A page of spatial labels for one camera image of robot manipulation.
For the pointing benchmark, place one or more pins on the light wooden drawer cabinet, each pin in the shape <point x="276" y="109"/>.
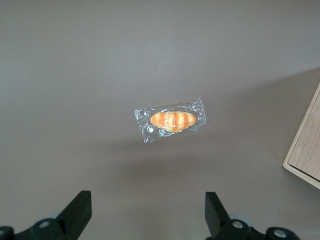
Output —
<point x="308" y="147"/>

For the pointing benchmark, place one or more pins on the bread roll in clear wrapper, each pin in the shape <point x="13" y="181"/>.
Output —
<point x="172" y="120"/>

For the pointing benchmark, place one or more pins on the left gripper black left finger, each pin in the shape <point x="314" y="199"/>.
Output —
<point x="72" y="215"/>

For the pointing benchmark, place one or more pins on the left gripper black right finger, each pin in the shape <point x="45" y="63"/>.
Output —
<point x="217" y="220"/>

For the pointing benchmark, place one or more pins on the light wooden drawer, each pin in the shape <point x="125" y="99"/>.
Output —
<point x="294" y="145"/>

